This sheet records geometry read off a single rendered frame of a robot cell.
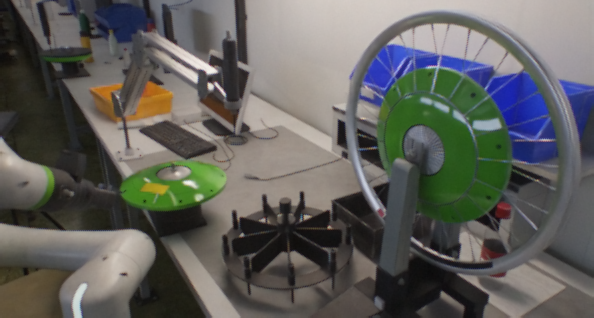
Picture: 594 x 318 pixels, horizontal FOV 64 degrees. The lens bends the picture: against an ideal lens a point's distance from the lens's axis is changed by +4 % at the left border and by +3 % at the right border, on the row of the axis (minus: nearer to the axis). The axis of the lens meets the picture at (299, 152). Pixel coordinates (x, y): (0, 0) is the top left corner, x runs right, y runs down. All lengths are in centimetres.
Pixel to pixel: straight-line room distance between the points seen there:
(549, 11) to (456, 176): 68
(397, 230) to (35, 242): 90
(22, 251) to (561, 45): 147
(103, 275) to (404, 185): 69
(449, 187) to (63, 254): 94
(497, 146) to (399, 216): 23
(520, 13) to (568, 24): 14
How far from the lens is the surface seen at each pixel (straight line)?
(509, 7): 152
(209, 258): 137
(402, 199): 93
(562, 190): 83
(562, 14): 144
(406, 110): 95
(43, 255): 137
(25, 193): 103
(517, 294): 135
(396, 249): 98
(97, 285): 114
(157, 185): 142
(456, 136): 88
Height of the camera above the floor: 171
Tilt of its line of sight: 23 degrees down
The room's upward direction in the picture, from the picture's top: straight up
